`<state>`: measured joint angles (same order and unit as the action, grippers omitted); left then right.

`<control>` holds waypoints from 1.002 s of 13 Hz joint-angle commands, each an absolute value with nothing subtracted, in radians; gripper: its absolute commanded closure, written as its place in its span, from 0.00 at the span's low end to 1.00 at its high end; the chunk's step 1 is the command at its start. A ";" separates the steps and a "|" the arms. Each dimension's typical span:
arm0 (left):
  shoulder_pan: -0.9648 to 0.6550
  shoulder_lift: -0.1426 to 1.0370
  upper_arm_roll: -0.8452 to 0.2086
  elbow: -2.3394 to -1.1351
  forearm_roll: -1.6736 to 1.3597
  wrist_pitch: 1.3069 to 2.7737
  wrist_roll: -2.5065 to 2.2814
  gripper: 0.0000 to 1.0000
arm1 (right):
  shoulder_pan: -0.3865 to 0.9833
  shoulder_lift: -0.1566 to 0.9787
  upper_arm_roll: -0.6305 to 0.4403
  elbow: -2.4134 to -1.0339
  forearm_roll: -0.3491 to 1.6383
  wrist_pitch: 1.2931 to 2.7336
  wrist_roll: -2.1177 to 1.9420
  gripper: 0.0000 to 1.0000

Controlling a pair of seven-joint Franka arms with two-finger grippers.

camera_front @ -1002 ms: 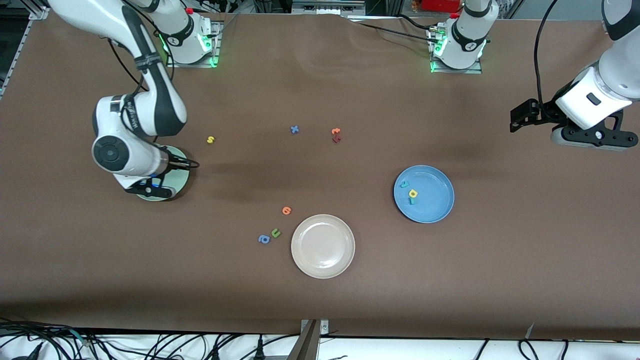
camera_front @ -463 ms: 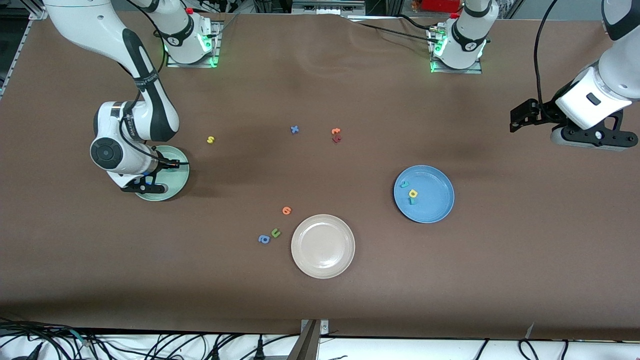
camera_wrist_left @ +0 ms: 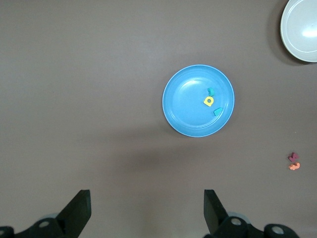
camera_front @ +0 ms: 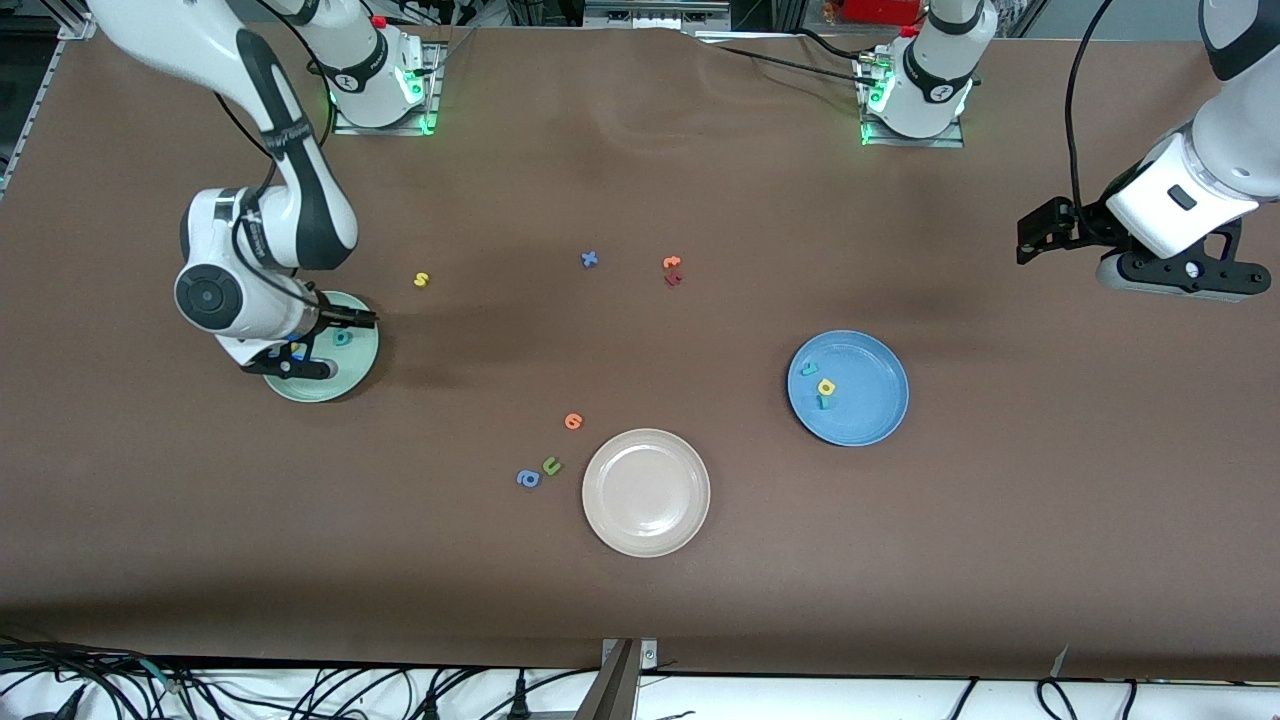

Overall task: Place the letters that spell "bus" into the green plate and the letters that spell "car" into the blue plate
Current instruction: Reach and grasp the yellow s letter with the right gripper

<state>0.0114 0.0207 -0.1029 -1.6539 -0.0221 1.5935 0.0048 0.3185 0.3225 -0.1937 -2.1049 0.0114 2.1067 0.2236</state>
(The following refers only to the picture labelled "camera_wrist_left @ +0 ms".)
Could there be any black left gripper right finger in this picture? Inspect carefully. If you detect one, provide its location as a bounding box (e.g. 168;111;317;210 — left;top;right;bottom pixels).
203;189;299;238

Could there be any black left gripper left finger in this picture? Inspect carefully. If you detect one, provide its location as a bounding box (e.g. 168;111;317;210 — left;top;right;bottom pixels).
0;189;92;238

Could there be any blue plate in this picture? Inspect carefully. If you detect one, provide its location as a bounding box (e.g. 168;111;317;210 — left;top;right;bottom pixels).
162;64;235;138

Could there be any beige plate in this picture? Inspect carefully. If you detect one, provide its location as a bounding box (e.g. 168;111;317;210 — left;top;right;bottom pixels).
280;0;317;63

